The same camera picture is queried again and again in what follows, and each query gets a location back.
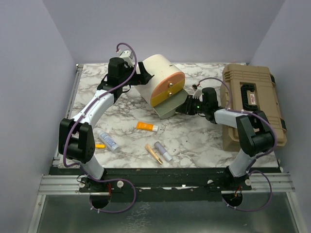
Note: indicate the grey bottom drawer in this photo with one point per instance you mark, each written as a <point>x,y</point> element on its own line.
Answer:
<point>167,108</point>

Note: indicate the aluminium rail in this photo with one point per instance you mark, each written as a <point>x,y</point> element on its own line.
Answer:
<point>68,185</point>

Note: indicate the cream round drawer organizer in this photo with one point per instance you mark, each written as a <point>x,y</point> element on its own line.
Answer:
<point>161,68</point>

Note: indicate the peach top drawer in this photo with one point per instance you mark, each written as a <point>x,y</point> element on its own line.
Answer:
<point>178,77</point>

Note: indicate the orange sunscreen tube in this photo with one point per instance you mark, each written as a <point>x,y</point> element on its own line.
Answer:
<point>147,127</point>

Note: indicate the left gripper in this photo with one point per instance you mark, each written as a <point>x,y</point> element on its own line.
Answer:
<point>143,78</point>

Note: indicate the lavender white bottle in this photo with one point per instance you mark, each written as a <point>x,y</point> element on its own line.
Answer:
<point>163,151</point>

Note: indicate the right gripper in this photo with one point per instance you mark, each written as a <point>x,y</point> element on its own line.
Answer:
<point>187,108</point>

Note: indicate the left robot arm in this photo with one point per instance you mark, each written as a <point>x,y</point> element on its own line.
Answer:
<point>76,140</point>

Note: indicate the white blue tube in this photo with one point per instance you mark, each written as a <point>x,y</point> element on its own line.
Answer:
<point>107,140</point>

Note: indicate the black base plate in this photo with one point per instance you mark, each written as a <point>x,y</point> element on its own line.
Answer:
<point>159,184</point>

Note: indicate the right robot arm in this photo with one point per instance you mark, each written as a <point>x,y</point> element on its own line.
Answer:
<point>257,138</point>

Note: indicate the tan plastic tool case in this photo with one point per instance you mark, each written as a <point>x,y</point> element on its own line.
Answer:
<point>254,88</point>

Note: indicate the yellow drawer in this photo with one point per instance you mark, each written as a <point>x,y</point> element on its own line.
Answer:
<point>159,94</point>

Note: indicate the beige gold concealer tube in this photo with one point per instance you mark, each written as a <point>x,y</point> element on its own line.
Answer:
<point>154,155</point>

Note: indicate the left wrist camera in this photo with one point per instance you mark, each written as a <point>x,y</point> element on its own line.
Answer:
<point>127,56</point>

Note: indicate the yellow mascara tube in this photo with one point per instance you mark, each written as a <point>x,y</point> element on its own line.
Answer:
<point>100,146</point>

